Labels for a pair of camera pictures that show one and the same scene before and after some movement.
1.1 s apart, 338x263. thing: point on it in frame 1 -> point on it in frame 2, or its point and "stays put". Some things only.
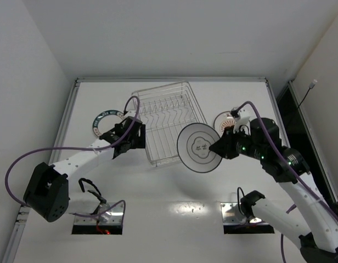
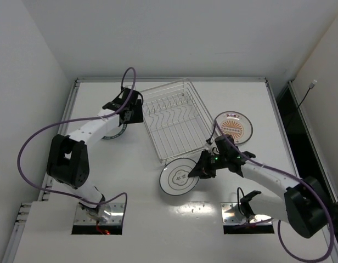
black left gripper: (137, 136) -> (135, 113)
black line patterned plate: (192, 146) -> (174, 176)
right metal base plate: (230, 215) stays put
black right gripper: (227, 145) -> (203, 165)
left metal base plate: (112, 216) stays put
